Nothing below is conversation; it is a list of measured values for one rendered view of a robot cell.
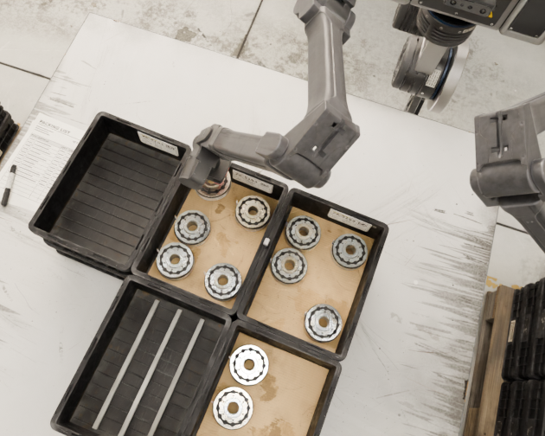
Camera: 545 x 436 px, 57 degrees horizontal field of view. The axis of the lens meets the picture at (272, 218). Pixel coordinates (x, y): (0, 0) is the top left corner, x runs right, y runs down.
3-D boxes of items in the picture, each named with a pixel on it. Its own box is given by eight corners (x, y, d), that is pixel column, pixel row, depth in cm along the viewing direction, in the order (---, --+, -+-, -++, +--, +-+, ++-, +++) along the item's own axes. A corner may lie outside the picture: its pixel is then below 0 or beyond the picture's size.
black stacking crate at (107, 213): (109, 131, 158) (99, 111, 147) (195, 165, 156) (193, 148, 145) (41, 241, 144) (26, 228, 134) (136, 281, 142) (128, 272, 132)
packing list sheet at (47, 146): (34, 111, 171) (33, 110, 170) (98, 131, 170) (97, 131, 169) (-16, 195, 159) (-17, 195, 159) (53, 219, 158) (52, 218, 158)
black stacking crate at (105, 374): (137, 283, 142) (128, 273, 131) (233, 323, 140) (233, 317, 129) (64, 424, 129) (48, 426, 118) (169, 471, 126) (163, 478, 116)
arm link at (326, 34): (373, 153, 74) (324, 116, 70) (309, 198, 83) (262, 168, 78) (355, 5, 103) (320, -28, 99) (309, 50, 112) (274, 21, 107)
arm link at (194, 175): (243, 144, 115) (212, 125, 111) (224, 189, 112) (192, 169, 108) (218, 154, 125) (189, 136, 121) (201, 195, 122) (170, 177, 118)
